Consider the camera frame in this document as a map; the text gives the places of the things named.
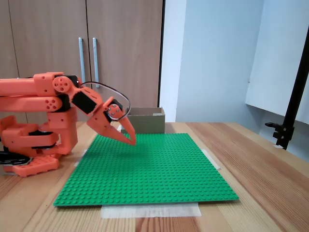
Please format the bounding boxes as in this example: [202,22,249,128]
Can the metal cabinet handle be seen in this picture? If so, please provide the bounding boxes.
[93,37,100,88]
[78,37,87,84]

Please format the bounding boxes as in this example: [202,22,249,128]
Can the white panel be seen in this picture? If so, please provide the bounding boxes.
[245,0,309,125]

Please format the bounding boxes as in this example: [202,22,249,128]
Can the cardboard box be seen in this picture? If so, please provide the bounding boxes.
[120,107,166,134]

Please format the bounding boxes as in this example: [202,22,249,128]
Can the wooden cabinet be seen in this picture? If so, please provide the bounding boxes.
[0,0,166,123]

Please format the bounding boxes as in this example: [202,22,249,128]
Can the black camera stand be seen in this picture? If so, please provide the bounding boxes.
[265,36,309,151]

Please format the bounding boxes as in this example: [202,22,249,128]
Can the thin servo cable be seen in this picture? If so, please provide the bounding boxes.
[80,81,132,121]

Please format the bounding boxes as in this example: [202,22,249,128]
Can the green lego baseplate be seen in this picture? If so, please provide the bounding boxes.
[53,132,240,208]

